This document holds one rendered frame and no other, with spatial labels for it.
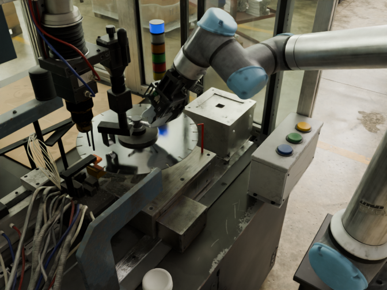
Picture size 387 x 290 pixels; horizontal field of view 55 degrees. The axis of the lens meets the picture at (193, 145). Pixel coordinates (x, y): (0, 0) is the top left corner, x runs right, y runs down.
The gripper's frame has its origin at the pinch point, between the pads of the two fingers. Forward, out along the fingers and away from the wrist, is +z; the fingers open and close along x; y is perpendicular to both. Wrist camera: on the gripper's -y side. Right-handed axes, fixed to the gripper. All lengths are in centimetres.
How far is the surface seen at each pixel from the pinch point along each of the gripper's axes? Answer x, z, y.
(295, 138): 28.1, -13.4, -26.9
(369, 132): 60, 31, -208
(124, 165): 5.4, 4.5, 13.6
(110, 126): -4.0, 0.6, 12.5
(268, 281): 68, 63, -59
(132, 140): 0.2, 4.4, 5.9
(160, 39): -21.8, -7.0, -20.3
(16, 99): -61, 59, -13
